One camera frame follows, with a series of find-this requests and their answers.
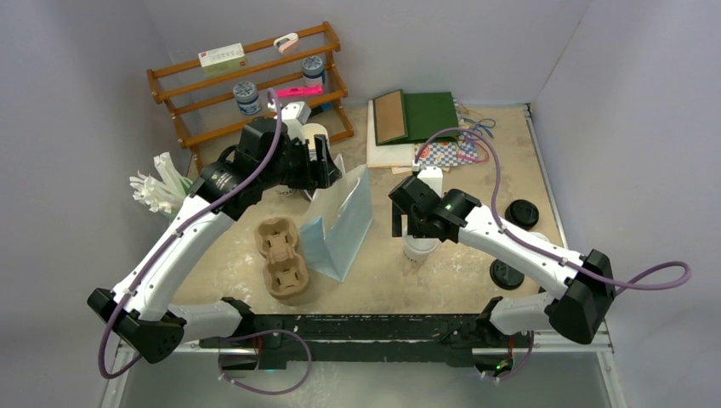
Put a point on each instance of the brown pulp cup carrier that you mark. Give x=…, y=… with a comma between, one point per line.
x=285, y=271

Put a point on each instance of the black cup lid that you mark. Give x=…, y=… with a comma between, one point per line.
x=505, y=276
x=523, y=214

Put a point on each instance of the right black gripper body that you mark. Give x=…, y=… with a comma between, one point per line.
x=416, y=227

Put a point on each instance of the blue white jar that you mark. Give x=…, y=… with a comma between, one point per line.
x=313, y=70
x=247, y=99

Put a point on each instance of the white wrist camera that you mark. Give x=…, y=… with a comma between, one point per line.
x=294, y=116
x=427, y=179

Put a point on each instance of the white wrapped straws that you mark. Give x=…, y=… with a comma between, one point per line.
x=150, y=191

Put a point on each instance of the pink white stapler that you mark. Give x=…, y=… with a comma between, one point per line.
x=287, y=44

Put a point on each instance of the black blue marker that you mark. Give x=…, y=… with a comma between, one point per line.
x=319, y=109

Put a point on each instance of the pink marker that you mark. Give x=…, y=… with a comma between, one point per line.
x=300, y=92

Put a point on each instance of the light blue paper bag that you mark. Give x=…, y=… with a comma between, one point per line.
x=337, y=221

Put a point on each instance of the left blue white jar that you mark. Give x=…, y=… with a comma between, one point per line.
x=247, y=99

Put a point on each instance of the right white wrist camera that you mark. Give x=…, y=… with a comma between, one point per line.
x=427, y=179

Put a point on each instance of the white green box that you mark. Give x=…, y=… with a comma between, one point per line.
x=222, y=60

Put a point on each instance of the right blue white jar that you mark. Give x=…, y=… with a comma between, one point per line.
x=313, y=70

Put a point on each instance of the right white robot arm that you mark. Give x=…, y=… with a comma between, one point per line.
x=577, y=294

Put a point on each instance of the green straw holder cup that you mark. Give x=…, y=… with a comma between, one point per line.
x=176, y=197

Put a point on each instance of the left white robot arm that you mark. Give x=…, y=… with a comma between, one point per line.
x=139, y=308

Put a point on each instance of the white cup stack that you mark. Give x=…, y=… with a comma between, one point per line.
x=310, y=130
x=284, y=193

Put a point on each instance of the wooden shelf rack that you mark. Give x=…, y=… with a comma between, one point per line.
x=299, y=67

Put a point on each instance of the single white paper cup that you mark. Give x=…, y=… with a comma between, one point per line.
x=418, y=249

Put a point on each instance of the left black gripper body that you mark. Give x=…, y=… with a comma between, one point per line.
x=295, y=167

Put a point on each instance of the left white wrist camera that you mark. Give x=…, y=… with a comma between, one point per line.
x=294, y=116

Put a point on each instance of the checkered patterned paper bag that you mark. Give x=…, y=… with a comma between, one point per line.
x=451, y=154

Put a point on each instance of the green paper bag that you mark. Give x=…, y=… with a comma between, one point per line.
x=427, y=114

